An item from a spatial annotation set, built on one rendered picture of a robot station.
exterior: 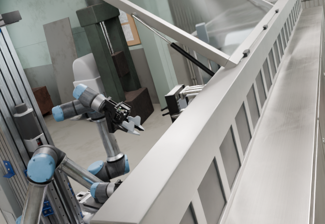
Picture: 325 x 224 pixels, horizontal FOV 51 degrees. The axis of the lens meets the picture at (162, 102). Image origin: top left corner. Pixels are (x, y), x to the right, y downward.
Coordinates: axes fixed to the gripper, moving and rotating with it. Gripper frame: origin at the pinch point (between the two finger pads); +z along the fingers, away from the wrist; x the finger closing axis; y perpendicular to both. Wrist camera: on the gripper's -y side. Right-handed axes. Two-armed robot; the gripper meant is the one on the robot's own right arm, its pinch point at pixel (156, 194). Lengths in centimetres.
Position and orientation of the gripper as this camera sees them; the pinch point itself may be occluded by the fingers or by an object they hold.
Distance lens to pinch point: 160.5
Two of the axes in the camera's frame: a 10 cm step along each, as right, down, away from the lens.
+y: -2.7, -9.2, -2.9
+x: 4.0, -3.8, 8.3
